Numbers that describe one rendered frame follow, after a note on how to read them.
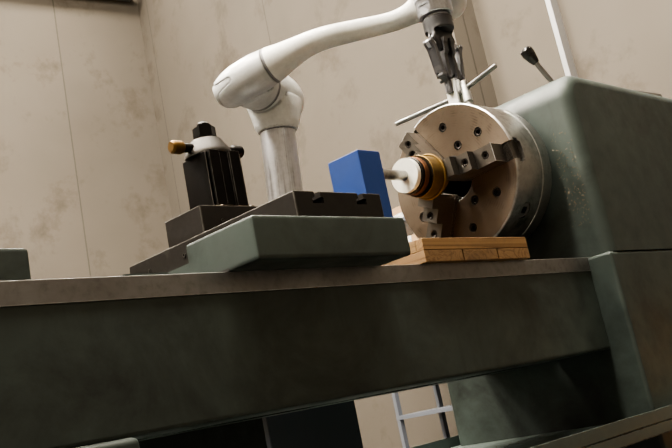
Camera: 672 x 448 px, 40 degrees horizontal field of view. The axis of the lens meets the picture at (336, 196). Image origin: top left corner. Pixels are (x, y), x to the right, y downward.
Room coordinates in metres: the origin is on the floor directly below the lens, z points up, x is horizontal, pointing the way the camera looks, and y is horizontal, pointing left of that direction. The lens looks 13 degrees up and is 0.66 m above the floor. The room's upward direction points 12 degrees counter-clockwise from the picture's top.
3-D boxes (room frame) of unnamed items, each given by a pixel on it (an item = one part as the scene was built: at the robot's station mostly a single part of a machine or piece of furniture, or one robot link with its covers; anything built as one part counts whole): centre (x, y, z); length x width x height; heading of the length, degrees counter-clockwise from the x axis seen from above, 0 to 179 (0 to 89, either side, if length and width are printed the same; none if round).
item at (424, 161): (1.77, -0.18, 1.08); 0.09 x 0.09 x 0.09; 47
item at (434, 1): (2.11, -0.33, 1.58); 0.09 x 0.09 x 0.06
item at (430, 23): (2.11, -0.33, 1.50); 0.08 x 0.07 x 0.09; 137
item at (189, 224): (1.51, 0.18, 1.00); 0.20 x 0.10 x 0.05; 137
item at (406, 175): (1.69, -0.10, 1.08); 0.13 x 0.07 x 0.07; 137
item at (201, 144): (1.49, 0.20, 1.14); 0.08 x 0.08 x 0.03
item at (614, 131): (2.19, -0.54, 1.06); 0.59 x 0.48 x 0.39; 137
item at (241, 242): (1.42, 0.20, 0.90); 0.53 x 0.30 x 0.06; 47
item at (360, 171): (1.63, -0.05, 1.00); 0.08 x 0.06 x 0.23; 47
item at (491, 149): (1.76, -0.29, 1.09); 0.12 x 0.11 x 0.05; 47
